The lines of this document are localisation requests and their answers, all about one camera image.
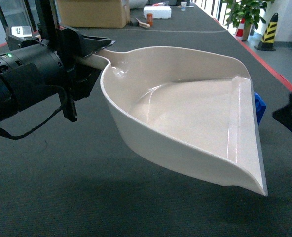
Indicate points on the wooden handled brush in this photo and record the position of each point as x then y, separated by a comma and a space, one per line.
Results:
143, 24

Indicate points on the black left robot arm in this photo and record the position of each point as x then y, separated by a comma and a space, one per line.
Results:
8, 103

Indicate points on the white foam block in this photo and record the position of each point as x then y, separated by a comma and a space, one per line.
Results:
158, 12

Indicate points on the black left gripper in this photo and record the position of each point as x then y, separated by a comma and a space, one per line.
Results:
37, 71

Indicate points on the black vertical camera mast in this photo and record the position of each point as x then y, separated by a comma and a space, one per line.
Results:
48, 21

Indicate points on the beige plastic dustpan tray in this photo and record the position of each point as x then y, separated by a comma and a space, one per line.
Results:
189, 111

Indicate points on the white paper cup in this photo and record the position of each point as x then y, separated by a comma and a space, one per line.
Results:
183, 5

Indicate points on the blue plastic hexagonal part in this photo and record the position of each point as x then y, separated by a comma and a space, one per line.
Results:
260, 106

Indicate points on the small orange bottle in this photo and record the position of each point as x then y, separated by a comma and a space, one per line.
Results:
149, 18

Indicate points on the red white traffic cone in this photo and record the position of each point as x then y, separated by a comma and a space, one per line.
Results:
240, 29

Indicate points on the green potted plant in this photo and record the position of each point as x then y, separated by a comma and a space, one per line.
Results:
250, 10

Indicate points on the brown cardboard box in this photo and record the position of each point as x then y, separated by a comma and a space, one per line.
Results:
94, 13

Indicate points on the yellow black traffic cone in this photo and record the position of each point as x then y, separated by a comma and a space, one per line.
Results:
267, 41

